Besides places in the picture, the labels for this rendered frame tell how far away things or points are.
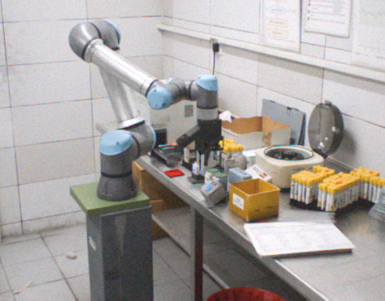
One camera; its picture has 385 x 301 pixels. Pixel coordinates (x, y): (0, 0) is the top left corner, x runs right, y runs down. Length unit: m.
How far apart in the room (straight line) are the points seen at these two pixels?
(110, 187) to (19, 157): 1.85
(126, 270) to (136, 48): 2.08
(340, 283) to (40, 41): 2.64
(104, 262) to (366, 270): 0.94
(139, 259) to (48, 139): 1.85
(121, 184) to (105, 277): 0.35
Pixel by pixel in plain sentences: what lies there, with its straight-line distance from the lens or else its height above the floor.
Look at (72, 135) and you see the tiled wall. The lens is 3.99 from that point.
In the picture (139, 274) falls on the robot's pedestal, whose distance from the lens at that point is 2.29.
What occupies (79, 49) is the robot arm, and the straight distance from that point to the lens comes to 2.12.
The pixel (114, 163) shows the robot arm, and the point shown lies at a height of 1.04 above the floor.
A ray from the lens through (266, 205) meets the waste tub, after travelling 2.08.
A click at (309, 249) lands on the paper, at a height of 0.89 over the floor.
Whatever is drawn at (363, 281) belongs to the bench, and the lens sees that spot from 1.76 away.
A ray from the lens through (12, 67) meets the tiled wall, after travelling 3.82.
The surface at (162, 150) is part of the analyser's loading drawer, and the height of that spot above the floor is 0.92.
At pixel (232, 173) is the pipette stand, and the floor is 0.97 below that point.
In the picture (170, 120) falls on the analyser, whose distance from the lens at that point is 2.73.
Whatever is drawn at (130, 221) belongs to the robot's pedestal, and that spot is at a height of 0.83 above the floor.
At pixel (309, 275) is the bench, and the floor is 0.87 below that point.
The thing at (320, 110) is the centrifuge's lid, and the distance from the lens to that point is 2.54.
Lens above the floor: 1.72
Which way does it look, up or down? 18 degrees down
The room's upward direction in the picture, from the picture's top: straight up
